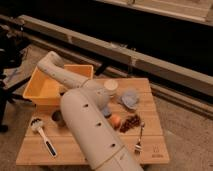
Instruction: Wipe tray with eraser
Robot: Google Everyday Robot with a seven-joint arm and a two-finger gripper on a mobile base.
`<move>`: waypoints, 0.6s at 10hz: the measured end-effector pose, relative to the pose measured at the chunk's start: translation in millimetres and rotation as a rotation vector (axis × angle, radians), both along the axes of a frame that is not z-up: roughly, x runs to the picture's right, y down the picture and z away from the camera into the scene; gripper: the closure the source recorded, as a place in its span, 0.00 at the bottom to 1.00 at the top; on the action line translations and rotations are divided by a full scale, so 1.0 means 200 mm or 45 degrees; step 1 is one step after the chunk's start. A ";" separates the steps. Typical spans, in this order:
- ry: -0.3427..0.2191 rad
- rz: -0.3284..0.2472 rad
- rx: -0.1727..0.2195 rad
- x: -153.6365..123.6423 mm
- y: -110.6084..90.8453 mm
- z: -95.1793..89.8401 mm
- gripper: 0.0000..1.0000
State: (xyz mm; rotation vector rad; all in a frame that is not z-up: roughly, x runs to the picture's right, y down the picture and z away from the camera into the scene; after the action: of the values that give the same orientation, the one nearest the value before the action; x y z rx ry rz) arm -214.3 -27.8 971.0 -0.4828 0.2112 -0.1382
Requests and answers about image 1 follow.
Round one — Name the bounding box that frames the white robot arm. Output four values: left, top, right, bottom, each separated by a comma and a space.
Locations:
37, 51, 144, 171

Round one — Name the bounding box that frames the blue eraser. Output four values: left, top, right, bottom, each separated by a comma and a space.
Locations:
102, 106, 112, 118

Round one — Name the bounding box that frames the yellow plastic tray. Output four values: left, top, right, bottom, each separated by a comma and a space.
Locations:
23, 64, 93, 106

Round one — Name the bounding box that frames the beige cup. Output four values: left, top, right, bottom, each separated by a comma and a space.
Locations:
104, 79, 118, 96

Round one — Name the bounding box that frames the bunch of dark grapes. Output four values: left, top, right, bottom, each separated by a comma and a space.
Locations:
120, 115, 141, 133

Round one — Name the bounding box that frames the white dish brush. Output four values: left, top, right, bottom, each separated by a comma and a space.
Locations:
30, 118, 57, 157

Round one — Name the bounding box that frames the black tripod stand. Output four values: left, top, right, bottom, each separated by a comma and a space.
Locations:
0, 26, 30, 133

